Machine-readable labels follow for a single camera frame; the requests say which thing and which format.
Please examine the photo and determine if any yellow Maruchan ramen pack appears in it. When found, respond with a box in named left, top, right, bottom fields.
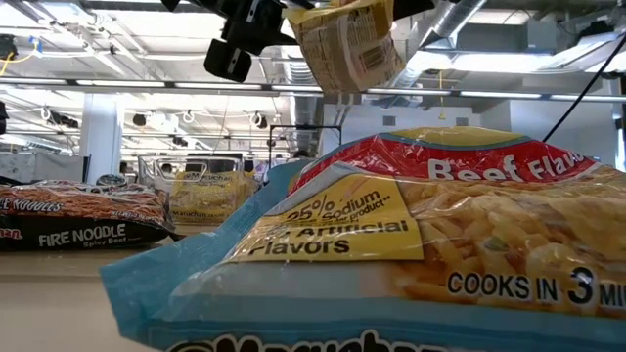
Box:
left=168, top=169, right=248, bottom=226
left=283, top=0, right=407, bottom=95

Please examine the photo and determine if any grey partition curtain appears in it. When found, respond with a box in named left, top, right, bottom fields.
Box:
left=0, top=151, right=92, bottom=183

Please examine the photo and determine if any silver slanted air duct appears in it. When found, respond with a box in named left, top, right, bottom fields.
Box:
left=371, top=0, right=490, bottom=108

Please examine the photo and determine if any black ceiling device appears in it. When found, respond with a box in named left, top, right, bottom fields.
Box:
left=0, top=33, right=19, bottom=61

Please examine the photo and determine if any black Maruchan fire noodle pack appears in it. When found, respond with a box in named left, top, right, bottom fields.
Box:
left=0, top=179, right=180, bottom=251

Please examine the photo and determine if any clear plastic bin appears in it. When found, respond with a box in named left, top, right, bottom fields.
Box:
left=137, top=154, right=263, bottom=227

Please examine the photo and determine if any blue Maruchan beef ramen pack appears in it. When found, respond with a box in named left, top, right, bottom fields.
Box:
left=99, top=127, right=626, bottom=352

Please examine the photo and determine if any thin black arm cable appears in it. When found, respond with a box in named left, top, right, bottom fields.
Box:
left=541, top=33, right=626, bottom=144

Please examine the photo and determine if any white building column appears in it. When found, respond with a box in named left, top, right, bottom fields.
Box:
left=80, top=92, right=123, bottom=183

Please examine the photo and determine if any silver round air duct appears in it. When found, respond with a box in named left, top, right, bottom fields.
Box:
left=271, top=0, right=330, bottom=160

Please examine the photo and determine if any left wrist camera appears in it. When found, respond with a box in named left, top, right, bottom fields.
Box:
left=203, top=37, right=253, bottom=84

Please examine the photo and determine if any grey round object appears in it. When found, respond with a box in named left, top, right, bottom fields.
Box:
left=96, top=173, right=129, bottom=188

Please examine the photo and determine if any long ceiling light strip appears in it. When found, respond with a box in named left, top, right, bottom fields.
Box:
left=0, top=76, right=626, bottom=104

